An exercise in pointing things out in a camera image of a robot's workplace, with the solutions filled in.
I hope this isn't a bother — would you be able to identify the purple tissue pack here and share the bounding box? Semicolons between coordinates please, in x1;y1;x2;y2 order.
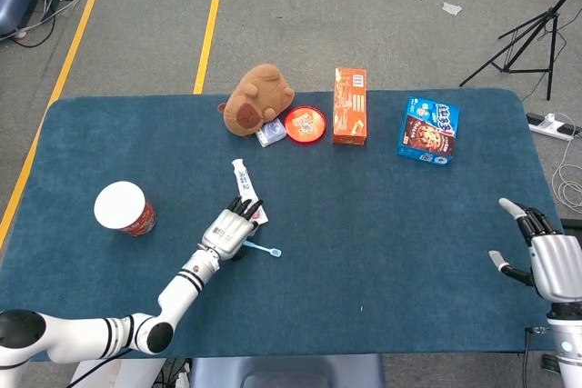
255;116;288;148

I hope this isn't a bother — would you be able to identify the red round lid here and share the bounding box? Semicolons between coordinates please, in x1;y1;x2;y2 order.
284;105;327;147

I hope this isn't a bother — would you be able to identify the black tripod stand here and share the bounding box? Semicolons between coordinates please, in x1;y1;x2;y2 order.
458;0;582;102

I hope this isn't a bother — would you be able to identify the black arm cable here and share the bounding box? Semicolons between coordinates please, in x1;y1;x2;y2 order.
521;326;551;388
45;346;133;388

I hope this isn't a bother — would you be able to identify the red paper noodle cup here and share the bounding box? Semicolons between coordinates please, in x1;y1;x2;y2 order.
93;181;157;238

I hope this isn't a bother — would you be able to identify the orange cracker box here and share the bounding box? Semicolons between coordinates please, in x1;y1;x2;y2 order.
332;67;368;146

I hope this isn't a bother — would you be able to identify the blue table cloth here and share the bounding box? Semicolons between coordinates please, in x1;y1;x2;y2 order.
0;88;569;362

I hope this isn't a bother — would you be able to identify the white toothpaste tube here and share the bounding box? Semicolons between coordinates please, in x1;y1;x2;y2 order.
230;158;269;225

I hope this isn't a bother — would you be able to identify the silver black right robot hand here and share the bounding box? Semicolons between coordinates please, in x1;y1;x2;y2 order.
488;197;582;303

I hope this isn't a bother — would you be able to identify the light blue toothbrush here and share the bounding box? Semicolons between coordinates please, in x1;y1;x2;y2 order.
243;242;283;258

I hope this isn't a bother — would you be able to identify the blue grey seat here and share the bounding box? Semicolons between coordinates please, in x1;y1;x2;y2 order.
188;353;386;388

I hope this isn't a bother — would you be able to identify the brown capybara plush toy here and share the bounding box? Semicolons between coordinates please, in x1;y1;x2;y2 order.
216;64;296;138

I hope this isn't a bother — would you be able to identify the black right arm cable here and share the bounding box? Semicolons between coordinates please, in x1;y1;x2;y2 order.
521;326;551;388

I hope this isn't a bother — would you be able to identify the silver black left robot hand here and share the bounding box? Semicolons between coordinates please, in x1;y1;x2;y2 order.
201;195;265;262

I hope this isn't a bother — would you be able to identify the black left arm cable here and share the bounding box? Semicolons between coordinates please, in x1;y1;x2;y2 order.
45;346;133;388

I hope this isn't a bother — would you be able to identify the white looped cable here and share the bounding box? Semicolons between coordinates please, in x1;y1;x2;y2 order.
551;113;582;214

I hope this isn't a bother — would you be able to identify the white power strip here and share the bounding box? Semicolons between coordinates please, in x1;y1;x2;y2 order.
526;112;581;142

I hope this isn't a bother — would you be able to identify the short yellow floor tape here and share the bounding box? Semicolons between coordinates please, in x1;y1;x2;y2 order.
193;0;221;95

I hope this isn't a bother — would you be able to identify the blue cookie box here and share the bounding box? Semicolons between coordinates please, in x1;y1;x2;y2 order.
396;95;461;167

